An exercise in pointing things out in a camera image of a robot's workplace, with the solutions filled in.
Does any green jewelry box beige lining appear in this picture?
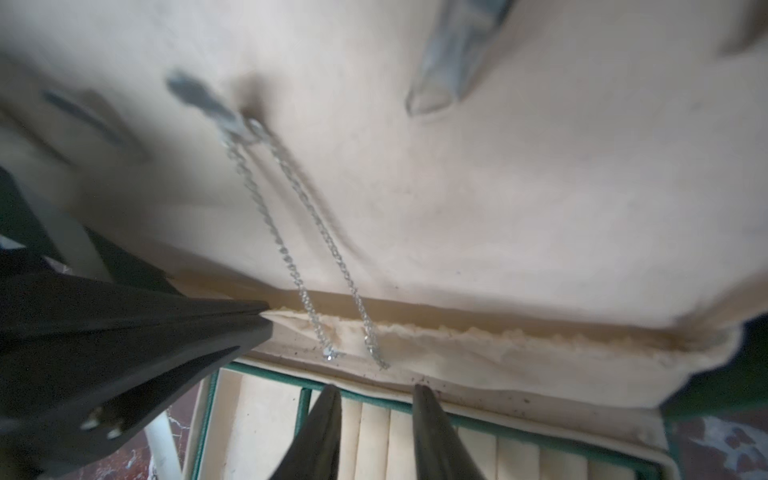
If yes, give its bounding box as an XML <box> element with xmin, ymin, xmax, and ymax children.
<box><xmin>0</xmin><ymin>0</ymin><xmax>768</xmax><ymax>480</ymax></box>

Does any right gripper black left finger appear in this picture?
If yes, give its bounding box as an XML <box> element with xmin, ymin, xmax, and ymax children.
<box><xmin>271</xmin><ymin>384</ymin><xmax>342</xmax><ymax>480</ymax></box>

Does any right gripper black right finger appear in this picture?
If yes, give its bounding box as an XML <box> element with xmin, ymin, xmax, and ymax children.
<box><xmin>412</xmin><ymin>384</ymin><xmax>484</xmax><ymax>480</ymax></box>

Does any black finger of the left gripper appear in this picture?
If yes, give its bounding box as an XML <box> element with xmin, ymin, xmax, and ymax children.
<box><xmin>1</xmin><ymin>249</ymin><xmax>272</xmax><ymax>477</ymax></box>

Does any silver jewelry chain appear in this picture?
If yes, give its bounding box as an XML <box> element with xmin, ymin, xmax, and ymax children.
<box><xmin>164</xmin><ymin>70</ymin><xmax>391</xmax><ymax>371</ymax></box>

